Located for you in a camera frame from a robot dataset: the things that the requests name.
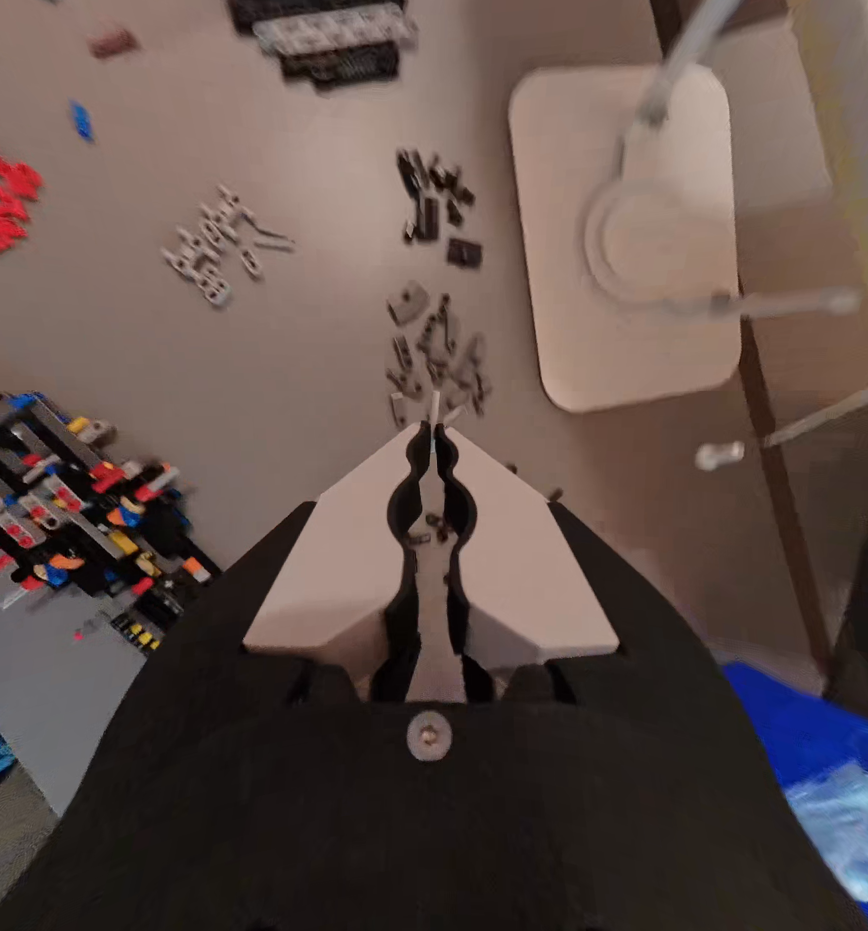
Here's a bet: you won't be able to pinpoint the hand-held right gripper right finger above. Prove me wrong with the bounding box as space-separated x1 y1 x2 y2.
434 424 620 704

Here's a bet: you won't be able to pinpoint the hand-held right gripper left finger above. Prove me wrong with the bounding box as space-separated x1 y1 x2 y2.
243 420 433 704

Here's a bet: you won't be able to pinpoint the pile of dark grey lego pieces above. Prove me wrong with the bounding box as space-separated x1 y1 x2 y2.
385 282 493 430

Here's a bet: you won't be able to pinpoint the partly built lego model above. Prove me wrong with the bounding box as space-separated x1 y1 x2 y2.
0 391 223 652

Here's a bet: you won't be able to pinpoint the pile of light grey lego pieces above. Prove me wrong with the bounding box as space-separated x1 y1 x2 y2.
161 184 295 308

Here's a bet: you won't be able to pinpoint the pile of black lego pieces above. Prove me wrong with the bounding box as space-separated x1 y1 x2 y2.
396 147 484 272

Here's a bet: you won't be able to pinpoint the clear bags of lego parts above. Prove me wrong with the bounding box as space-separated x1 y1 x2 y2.
787 760 868 903

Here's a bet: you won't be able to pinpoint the pile of red lego pins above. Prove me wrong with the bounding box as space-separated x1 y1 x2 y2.
0 122 44 257

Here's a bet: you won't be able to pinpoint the stack of black lego frames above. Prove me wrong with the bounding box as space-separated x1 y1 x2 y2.
229 0 419 92

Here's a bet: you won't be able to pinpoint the white lamp base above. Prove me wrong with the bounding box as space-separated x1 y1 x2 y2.
508 0 868 472

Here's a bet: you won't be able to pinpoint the blue plastic bin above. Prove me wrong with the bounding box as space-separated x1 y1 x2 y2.
721 660 868 931

